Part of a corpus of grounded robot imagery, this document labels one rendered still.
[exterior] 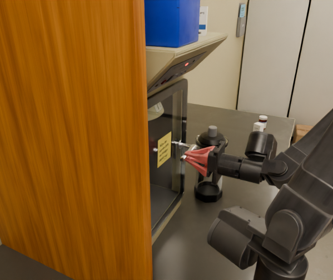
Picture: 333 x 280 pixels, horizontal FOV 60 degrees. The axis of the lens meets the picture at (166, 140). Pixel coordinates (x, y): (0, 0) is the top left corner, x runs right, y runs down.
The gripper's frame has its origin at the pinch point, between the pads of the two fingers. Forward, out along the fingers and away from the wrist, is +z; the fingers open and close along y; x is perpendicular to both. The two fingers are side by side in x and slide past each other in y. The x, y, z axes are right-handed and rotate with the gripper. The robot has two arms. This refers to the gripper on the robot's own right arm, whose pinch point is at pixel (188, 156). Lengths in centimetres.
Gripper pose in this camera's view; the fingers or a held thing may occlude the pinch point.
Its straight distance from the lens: 78.7
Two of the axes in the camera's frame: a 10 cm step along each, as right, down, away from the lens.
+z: -9.0, -1.9, 4.0
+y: 0.0, -9.0, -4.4
